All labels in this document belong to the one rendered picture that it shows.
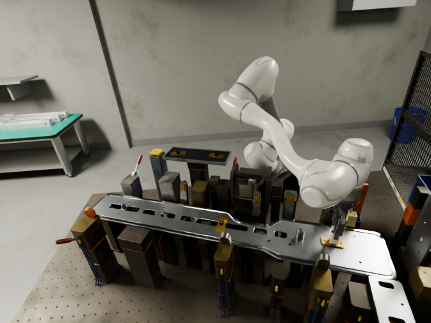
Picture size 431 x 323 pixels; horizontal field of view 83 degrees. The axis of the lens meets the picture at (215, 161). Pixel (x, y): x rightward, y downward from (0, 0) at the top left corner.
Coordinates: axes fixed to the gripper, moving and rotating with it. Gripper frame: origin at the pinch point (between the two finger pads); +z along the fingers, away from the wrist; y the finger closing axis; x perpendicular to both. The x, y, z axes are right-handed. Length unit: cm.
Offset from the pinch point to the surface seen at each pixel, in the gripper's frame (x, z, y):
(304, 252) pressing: -10.9, 4.6, 7.5
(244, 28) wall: -95, -61, -305
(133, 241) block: -80, 2, 21
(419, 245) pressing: 26.5, -3.4, 1.9
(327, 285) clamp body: -4.4, 0.0, 22.8
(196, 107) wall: -169, 46, -279
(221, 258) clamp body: -40.6, 0.1, 21.1
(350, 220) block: 7.3, 0.8, -10.7
